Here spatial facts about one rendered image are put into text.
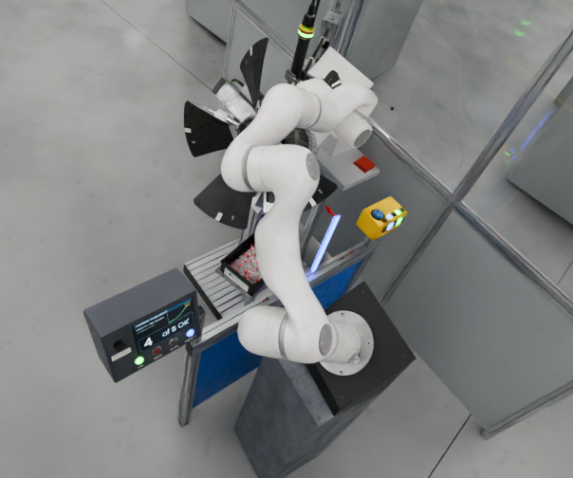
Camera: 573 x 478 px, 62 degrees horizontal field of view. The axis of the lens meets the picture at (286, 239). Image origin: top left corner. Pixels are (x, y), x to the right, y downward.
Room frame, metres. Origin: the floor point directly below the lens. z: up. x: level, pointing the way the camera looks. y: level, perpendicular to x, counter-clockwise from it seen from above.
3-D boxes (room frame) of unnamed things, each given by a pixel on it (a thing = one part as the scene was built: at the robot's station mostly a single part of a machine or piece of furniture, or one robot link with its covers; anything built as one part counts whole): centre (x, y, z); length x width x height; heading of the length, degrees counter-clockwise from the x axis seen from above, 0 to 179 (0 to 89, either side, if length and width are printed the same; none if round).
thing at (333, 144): (1.91, -0.06, 0.91); 0.17 x 0.16 x 0.11; 142
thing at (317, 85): (1.27, 0.05, 1.50); 0.11 x 0.10 x 0.07; 53
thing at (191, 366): (0.70, 0.18, 0.39); 0.04 x 0.04 x 0.78; 52
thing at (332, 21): (1.96, 0.11, 1.39); 0.10 x 0.07 x 0.08; 177
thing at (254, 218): (1.50, 0.18, 0.45); 0.09 x 0.04 x 0.91; 52
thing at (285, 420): (0.74, -0.26, 0.46); 0.30 x 0.30 x 0.93; 46
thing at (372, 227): (1.35, -0.33, 1.02); 0.16 x 0.10 x 0.11; 142
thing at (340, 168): (1.84, -0.10, 0.84); 0.36 x 0.24 x 0.03; 52
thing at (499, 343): (1.90, -0.30, 0.50); 2.59 x 0.03 x 0.91; 52
